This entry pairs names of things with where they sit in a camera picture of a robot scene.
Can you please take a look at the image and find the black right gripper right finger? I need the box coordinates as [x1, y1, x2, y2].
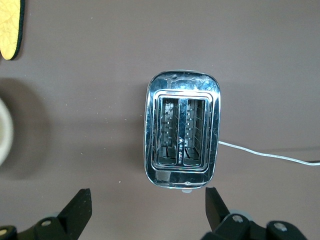
[201, 186, 308, 240]

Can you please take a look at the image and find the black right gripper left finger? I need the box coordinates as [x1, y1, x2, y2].
[0, 188, 93, 240]

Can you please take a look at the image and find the round wooden plate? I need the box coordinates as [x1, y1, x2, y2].
[0, 97, 15, 168]

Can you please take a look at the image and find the brown table cover mat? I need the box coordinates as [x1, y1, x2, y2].
[0, 0, 320, 240]

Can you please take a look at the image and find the chrome and cream toaster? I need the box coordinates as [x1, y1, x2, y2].
[142, 69, 222, 195]

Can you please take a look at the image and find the yellow quilted oven mitt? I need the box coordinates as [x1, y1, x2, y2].
[0, 0, 26, 61]

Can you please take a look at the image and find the white toaster power cable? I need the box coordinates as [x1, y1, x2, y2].
[217, 140, 320, 167]

